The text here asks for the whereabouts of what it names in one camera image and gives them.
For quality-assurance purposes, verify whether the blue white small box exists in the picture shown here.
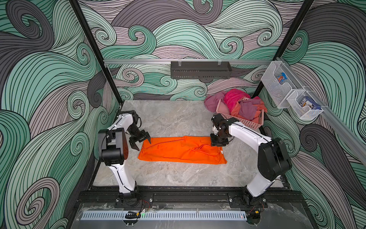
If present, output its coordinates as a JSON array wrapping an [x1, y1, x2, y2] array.
[[299, 96, 321, 110]]

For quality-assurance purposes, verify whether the clear plastic bin lower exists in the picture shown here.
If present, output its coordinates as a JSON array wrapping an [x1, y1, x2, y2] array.
[[287, 89, 323, 121]]

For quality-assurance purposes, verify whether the clear plastic bin upper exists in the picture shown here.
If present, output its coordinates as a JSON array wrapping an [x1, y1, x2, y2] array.
[[261, 61, 295, 109]]

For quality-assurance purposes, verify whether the aluminium right wall rail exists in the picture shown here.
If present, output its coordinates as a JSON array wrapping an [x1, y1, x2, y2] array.
[[276, 57, 366, 166]]

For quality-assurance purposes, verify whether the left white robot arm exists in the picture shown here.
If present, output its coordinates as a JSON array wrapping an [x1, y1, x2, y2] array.
[[98, 110, 151, 207]]

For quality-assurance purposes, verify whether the black corner frame post left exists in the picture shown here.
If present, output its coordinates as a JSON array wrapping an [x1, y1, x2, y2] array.
[[69, 0, 124, 107]]

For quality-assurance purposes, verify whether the coral salmon t-shirt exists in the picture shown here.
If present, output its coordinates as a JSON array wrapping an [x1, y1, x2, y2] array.
[[230, 99, 267, 123]]

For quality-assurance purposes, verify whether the aluminium back wall rail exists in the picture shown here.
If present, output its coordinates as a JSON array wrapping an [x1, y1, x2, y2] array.
[[104, 58, 272, 65]]

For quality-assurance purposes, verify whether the pink perforated plastic basket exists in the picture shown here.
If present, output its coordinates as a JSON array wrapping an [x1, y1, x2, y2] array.
[[216, 100, 265, 130]]

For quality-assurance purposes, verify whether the aluminium wall rail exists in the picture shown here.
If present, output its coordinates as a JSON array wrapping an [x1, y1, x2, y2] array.
[[276, 57, 366, 166], [104, 58, 272, 65]]

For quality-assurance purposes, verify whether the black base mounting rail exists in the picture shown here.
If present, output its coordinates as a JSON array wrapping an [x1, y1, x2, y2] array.
[[77, 186, 304, 210]]

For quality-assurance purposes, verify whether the magenta pink t-shirt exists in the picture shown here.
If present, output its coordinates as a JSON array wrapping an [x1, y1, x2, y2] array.
[[224, 89, 251, 112]]

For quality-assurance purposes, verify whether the clear plastic bin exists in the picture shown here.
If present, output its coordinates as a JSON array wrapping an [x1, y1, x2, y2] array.
[[261, 61, 295, 109], [287, 89, 323, 121]]

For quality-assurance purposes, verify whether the black corner frame post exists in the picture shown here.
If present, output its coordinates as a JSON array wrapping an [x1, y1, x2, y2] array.
[[253, 0, 315, 97], [69, 0, 124, 107]]

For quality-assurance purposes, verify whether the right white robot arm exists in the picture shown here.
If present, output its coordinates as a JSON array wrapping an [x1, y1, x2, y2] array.
[[210, 114, 292, 206]]

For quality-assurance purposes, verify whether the black corner frame post right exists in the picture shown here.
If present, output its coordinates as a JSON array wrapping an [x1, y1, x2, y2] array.
[[253, 0, 315, 97]]

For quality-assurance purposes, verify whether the red blue small item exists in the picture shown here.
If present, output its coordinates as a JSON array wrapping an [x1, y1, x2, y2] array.
[[276, 72, 288, 85]]

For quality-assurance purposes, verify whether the orange t-shirt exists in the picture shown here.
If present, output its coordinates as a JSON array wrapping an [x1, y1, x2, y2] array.
[[138, 136, 227, 165]]

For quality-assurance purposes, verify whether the mauve purple t-shirt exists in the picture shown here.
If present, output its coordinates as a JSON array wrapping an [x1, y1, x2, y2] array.
[[239, 98, 264, 120], [204, 91, 227, 112]]

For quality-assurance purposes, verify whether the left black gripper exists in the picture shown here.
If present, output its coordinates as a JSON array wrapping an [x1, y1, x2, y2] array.
[[127, 125, 151, 151]]

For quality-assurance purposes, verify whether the black perforated wall tray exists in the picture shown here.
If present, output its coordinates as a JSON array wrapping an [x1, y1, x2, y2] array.
[[170, 62, 232, 83]]

